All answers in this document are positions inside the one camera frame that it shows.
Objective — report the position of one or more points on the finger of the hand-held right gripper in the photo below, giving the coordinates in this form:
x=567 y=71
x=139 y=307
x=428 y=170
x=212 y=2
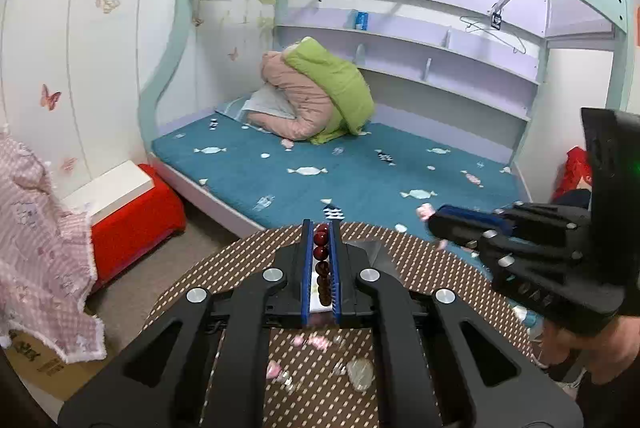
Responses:
x=460 y=230
x=472 y=212

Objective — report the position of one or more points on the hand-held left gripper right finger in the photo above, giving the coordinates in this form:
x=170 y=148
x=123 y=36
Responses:
x=336 y=275

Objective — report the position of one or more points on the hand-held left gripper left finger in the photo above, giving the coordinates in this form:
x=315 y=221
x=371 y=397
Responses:
x=304 y=275

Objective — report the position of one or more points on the pink jewelry piece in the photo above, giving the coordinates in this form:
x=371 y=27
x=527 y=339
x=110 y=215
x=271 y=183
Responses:
x=318 y=342
x=276 y=370

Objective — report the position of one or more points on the person's right hand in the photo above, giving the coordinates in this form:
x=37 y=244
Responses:
x=605 y=348

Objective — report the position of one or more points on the red bag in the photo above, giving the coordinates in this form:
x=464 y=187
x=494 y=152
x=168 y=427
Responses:
x=575 y=173

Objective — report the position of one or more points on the blue candy print mattress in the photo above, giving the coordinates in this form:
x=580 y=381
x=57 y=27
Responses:
x=350 y=178

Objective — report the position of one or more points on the clear round plastic piece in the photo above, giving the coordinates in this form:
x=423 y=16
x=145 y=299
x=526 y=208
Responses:
x=361 y=372

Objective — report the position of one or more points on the pink quilt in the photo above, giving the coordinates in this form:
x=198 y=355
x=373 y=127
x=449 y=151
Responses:
x=300 y=103

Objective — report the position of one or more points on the white pillow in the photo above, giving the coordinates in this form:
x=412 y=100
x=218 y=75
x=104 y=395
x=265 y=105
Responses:
x=265 y=106

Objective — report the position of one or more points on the green quilt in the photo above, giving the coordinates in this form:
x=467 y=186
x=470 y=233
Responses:
x=345 y=93

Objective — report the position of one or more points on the red fabric storage stool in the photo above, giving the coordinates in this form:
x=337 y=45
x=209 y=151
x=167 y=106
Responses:
x=135 y=228

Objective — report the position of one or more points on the black hanging tag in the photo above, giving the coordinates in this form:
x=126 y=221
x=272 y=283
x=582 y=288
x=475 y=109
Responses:
x=496 y=19

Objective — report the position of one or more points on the white flat box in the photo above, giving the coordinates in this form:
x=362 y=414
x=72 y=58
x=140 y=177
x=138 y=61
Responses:
x=110 y=188

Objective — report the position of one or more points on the small blue box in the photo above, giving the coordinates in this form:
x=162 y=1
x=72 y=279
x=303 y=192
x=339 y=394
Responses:
x=360 y=20

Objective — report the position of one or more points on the pale pink butterfly sticker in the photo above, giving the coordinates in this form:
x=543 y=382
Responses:
x=69 y=164

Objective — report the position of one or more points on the white wardrobe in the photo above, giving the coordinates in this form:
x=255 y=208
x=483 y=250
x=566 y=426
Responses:
x=100 y=108

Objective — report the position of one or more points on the pink checked cloth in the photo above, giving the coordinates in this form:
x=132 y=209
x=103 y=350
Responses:
x=35 y=233

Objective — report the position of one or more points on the cardboard box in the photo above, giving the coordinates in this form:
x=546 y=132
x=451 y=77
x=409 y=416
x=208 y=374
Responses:
x=40 y=370

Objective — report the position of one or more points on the lavender wall shelf unit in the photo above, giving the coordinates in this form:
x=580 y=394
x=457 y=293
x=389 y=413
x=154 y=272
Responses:
x=400 y=73

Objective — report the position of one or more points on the small butterfly wall sticker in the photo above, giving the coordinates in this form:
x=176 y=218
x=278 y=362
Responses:
x=198 y=21
x=233 y=54

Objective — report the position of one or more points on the pink butterfly wall sticker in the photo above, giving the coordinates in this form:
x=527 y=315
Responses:
x=50 y=98

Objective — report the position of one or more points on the beige butterfly wall sticker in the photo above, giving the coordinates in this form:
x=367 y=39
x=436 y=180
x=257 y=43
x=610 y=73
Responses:
x=106 y=1

